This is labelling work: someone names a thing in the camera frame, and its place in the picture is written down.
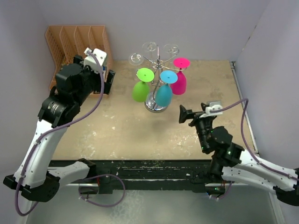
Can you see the tall clear flute glass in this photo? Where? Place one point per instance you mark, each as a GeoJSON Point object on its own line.
{"type": "Point", "coordinates": [136, 60]}

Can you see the chrome wine glass rack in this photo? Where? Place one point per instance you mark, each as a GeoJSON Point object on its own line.
{"type": "Point", "coordinates": [157, 66]}

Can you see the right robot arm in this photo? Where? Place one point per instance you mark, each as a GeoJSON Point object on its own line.
{"type": "Point", "coordinates": [234, 163]}

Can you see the colourful booklet in organizer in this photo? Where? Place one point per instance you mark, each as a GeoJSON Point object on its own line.
{"type": "Point", "coordinates": [64, 62]}

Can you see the green plastic goblet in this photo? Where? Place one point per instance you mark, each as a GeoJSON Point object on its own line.
{"type": "Point", "coordinates": [142, 89]}

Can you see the peach plastic file organizer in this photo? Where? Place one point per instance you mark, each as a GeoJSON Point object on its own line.
{"type": "Point", "coordinates": [68, 41]}

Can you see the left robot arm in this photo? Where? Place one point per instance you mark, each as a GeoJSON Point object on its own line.
{"type": "Point", "coordinates": [74, 83]}

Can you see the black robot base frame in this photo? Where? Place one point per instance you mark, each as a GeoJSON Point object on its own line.
{"type": "Point", "coordinates": [189, 175]}

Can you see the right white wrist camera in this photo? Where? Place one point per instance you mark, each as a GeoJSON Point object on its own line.
{"type": "Point", "coordinates": [211, 110]}

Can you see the pink plastic goblet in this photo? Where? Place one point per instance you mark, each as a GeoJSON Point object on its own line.
{"type": "Point", "coordinates": [179, 87]}

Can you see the blue plastic goblet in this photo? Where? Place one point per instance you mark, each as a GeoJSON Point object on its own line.
{"type": "Point", "coordinates": [164, 94]}

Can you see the clear wine glass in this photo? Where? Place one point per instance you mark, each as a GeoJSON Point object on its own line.
{"type": "Point", "coordinates": [172, 50]}
{"type": "Point", "coordinates": [150, 51]}

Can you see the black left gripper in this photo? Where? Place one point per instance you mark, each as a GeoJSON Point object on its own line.
{"type": "Point", "coordinates": [96, 75]}

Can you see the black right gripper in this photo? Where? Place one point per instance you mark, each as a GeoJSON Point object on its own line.
{"type": "Point", "coordinates": [185, 114]}

